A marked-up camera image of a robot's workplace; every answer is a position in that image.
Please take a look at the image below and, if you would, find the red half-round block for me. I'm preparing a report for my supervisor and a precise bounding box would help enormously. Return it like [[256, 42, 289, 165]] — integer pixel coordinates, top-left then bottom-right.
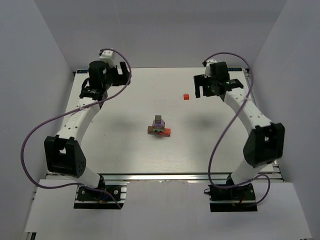
[[183, 94, 190, 100]]

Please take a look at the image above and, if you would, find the olive green cube block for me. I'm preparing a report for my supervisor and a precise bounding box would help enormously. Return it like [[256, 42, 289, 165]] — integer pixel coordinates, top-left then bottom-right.
[[154, 115, 162, 124]]

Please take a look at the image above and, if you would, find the purple cube block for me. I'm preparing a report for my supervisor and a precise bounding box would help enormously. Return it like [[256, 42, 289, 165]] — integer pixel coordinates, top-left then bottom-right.
[[152, 119, 165, 128]]

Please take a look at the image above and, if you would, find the red rectangular block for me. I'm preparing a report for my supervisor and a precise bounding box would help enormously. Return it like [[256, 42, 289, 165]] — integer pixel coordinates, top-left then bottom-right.
[[159, 128, 171, 137]]

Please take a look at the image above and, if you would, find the green notched block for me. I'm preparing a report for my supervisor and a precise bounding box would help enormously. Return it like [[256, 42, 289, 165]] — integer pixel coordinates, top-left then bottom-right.
[[153, 128, 165, 133]]

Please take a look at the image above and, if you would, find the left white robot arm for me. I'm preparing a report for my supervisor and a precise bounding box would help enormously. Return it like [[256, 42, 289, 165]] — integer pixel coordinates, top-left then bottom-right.
[[44, 60, 130, 189]]

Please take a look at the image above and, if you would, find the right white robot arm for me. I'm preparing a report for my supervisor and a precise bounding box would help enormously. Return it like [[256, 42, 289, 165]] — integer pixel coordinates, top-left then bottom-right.
[[193, 60, 285, 186]]

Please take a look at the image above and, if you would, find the brown block with picture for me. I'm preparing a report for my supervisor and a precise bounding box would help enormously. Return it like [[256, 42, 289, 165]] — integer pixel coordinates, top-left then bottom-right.
[[147, 126, 155, 135]]

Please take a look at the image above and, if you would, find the right blue label sticker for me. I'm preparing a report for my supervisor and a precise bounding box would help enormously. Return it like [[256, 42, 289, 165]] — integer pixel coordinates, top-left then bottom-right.
[[228, 67, 243, 72]]

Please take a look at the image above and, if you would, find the blue label sticker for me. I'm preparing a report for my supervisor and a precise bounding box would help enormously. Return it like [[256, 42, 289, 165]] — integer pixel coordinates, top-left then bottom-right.
[[76, 69, 89, 74], [228, 67, 243, 72]]

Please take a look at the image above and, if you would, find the left blue label sticker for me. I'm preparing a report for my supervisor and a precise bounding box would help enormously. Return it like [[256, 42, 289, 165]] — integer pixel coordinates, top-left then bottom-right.
[[76, 69, 89, 74]]

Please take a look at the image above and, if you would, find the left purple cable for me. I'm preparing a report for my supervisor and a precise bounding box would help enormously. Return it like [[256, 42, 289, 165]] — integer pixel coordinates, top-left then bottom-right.
[[20, 47, 133, 210]]

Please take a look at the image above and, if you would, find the purple cable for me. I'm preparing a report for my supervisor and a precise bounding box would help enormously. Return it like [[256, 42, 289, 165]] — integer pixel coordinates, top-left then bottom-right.
[[20, 47, 133, 210], [202, 51, 271, 207]]

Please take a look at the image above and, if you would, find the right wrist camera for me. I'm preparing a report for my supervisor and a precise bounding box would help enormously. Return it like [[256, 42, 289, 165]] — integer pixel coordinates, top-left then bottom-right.
[[202, 59, 217, 78]]

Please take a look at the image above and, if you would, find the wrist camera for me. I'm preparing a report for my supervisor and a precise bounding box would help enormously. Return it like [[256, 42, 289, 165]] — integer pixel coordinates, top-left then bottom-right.
[[99, 50, 116, 68], [202, 59, 217, 78]]

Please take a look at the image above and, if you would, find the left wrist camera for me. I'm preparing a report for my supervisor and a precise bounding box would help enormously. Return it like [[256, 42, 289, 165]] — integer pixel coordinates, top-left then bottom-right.
[[99, 50, 116, 68]]

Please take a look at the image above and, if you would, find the aluminium table frame rail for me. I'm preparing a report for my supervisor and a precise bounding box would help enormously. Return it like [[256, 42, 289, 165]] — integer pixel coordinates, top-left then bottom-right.
[[243, 67, 285, 181]]

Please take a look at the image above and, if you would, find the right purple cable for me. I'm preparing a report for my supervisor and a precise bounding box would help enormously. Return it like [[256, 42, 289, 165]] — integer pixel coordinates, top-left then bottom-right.
[[202, 51, 271, 207]]

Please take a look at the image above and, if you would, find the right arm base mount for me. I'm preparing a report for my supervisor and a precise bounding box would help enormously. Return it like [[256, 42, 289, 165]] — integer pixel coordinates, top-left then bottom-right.
[[203, 183, 258, 213]]

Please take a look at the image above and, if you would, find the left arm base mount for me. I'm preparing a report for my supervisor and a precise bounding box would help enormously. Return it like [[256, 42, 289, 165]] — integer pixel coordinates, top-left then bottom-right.
[[73, 183, 127, 210]]

